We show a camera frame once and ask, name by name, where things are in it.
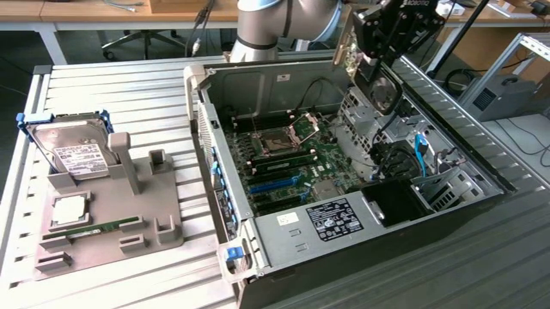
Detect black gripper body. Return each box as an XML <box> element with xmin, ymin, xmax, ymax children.
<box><xmin>378</xmin><ymin>0</ymin><xmax>441</xmax><ymax>16</ymax></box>

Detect green graphics card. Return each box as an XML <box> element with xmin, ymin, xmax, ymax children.
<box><xmin>331</xmin><ymin>30</ymin><xmax>406</xmax><ymax>116</ymax></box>

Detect small white box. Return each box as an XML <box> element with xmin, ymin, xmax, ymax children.
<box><xmin>438</xmin><ymin>3</ymin><xmax>465</xmax><ymax>16</ymax></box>

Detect black slanted pole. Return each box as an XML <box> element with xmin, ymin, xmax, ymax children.
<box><xmin>424</xmin><ymin>0</ymin><xmax>492</xmax><ymax>80</ymax></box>

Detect wooden desk with panel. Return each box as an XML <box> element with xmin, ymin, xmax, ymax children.
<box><xmin>433</xmin><ymin>0</ymin><xmax>550</xmax><ymax>75</ymax></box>

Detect perforated metal disk bay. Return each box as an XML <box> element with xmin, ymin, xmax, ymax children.
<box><xmin>337</xmin><ymin>86</ymin><xmax>390</xmax><ymax>162</ymax></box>

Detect silver socket cover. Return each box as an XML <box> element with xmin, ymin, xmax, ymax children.
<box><xmin>290</xmin><ymin>111</ymin><xmax>322</xmax><ymax>142</ymax></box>

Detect grey control box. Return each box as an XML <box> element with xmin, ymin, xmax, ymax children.
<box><xmin>470</xmin><ymin>73</ymin><xmax>550</xmax><ymax>122</ymax></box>

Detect CPU socket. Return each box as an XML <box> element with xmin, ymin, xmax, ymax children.
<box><xmin>257</xmin><ymin>128</ymin><xmax>298</xmax><ymax>155</ymax></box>

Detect black RAM slot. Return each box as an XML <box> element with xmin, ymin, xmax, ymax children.
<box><xmin>247</xmin><ymin>148</ymin><xmax>314</xmax><ymax>162</ymax></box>

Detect brown cardboard box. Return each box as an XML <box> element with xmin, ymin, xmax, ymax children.
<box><xmin>150</xmin><ymin>0</ymin><xmax>214</xmax><ymax>14</ymax></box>

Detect installed RAM stick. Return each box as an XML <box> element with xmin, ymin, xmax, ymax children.
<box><xmin>254</xmin><ymin>157</ymin><xmax>318</xmax><ymax>173</ymax></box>

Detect silver chipset heatsink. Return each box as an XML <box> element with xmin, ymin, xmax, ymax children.
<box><xmin>313</xmin><ymin>180</ymin><xmax>343</xmax><ymax>200</ymax></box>

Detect black expansion slot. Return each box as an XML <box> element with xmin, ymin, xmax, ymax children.
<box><xmin>257</xmin><ymin>198</ymin><xmax>315</xmax><ymax>216</ymax></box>
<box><xmin>253</xmin><ymin>191</ymin><xmax>309</xmax><ymax>207</ymax></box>
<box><xmin>247</xmin><ymin>167</ymin><xmax>298</xmax><ymax>183</ymax></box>

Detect office chair base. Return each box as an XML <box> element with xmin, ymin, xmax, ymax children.
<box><xmin>100</xmin><ymin>28</ymin><xmax>194</xmax><ymax>61</ymax></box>

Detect blue expansion slot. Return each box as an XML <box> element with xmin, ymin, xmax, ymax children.
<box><xmin>250</xmin><ymin>175</ymin><xmax>303</xmax><ymax>194</ymax></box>

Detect blue card retainer clips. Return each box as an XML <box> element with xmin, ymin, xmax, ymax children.
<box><xmin>209</xmin><ymin>160</ymin><xmax>238</xmax><ymax>241</ymax></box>

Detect grey power supply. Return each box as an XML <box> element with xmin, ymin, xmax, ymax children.
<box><xmin>251</xmin><ymin>189</ymin><xmax>386</xmax><ymax>270</ymax></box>

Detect open black PC case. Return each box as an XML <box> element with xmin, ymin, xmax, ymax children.
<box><xmin>182</xmin><ymin>53</ymin><xmax>517</xmax><ymax>309</ymax></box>

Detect grey parts rack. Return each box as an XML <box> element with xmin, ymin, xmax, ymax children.
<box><xmin>32</xmin><ymin>131</ymin><xmax>187</xmax><ymax>281</ymax></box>

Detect silver hard disk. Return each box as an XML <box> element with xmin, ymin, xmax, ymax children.
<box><xmin>26</xmin><ymin>112</ymin><xmax>120</xmax><ymax>180</ymax></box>

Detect green RAM stick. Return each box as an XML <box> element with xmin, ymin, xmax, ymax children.
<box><xmin>42</xmin><ymin>217</ymin><xmax>143</xmax><ymax>243</ymax></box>

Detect hard drive in blue caddy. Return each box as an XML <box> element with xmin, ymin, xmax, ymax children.
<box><xmin>16</xmin><ymin>109</ymin><xmax>115</xmax><ymax>176</ymax></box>

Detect silver CPU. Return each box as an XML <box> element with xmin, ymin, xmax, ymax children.
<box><xmin>50</xmin><ymin>194</ymin><xmax>91</xmax><ymax>226</ymax></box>

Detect black cable coil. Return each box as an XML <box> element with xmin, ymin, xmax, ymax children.
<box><xmin>445</xmin><ymin>69</ymin><xmax>478</xmax><ymax>94</ymax></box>

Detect thin black wire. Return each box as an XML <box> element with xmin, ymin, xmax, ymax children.
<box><xmin>301</xmin><ymin>78</ymin><xmax>345</xmax><ymax>112</ymax></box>

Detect aluminium profile frame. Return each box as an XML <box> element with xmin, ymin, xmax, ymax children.
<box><xmin>457</xmin><ymin>32</ymin><xmax>550</xmax><ymax>100</ymax></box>

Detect blue flat wire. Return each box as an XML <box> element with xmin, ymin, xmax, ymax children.
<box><xmin>414</xmin><ymin>133</ymin><xmax>430</xmax><ymax>178</ymax></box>

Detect black power wire bundle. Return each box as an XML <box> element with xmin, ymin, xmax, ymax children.
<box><xmin>369</xmin><ymin>141</ymin><xmax>421</xmax><ymax>181</ymax></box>

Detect hanging cable white plug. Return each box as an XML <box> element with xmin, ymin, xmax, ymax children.
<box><xmin>187</xmin><ymin>0</ymin><xmax>217</xmax><ymax>55</ymax></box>

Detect grey cable on desk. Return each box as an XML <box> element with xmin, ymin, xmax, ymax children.
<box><xmin>106</xmin><ymin>0</ymin><xmax>147</xmax><ymax>12</ymax></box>

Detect wooden desk white frame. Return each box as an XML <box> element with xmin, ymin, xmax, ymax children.
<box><xmin>0</xmin><ymin>0</ymin><xmax>242</xmax><ymax>65</ymax></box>

